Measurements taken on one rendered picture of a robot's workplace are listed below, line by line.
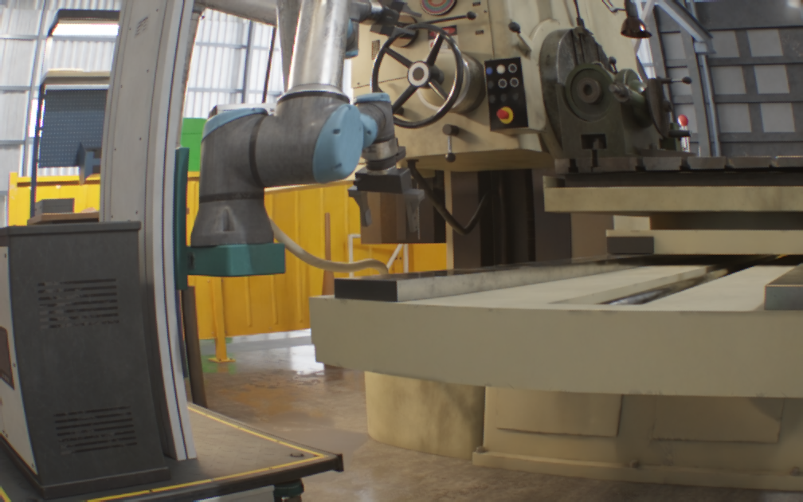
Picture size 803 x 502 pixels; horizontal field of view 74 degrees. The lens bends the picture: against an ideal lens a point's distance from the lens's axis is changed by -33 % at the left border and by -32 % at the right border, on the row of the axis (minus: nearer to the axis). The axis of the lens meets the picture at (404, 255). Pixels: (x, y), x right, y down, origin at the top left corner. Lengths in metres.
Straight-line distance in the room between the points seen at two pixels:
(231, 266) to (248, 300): 3.58
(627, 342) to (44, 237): 0.95
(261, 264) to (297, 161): 0.21
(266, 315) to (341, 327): 3.92
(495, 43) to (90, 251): 1.61
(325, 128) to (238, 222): 0.24
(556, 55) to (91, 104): 2.40
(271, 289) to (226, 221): 3.68
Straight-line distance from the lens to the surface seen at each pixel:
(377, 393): 2.82
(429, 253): 5.70
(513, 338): 0.95
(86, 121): 3.66
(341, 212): 5.50
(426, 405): 2.65
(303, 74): 1.43
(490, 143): 2.36
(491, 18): 2.43
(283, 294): 5.15
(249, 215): 1.42
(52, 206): 3.06
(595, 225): 2.89
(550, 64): 2.39
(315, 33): 1.46
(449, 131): 2.42
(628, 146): 2.00
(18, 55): 15.45
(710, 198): 1.82
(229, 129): 1.43
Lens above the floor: 0.80
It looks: 2 degrees down
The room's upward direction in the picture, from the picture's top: 1 degrees counter-clockwise
